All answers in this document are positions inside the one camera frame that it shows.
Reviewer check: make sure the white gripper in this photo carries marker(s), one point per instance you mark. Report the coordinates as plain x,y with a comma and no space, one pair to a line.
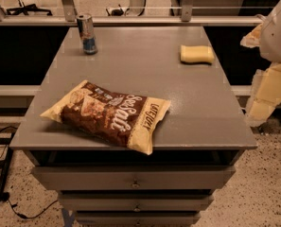
277,37

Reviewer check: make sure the yellow sponge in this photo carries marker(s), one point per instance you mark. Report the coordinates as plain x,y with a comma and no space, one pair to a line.
196,54

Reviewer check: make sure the brown sea salt chip bag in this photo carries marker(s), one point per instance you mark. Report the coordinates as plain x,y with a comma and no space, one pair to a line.
120,119

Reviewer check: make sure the grey drawer cabinet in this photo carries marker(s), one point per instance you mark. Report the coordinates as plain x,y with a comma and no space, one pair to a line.
204,125

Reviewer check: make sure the top grey drawer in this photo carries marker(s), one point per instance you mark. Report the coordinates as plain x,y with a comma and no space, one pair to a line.
133,177

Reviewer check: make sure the grey drawer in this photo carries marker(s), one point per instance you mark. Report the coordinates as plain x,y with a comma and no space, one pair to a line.
137,219
133,177
137,202

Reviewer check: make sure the silver blue drink can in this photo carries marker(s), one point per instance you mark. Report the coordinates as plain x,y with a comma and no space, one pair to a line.
87,34

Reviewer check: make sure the bottom grey drawer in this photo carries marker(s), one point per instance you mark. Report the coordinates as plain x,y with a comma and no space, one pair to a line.
137,219

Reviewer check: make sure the middle grey drawer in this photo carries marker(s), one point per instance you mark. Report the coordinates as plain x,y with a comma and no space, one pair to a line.
137,202

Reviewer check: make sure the black chair base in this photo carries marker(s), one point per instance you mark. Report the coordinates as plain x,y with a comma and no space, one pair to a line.
23,9

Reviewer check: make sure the black table leg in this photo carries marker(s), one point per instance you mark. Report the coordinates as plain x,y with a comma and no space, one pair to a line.
4,167

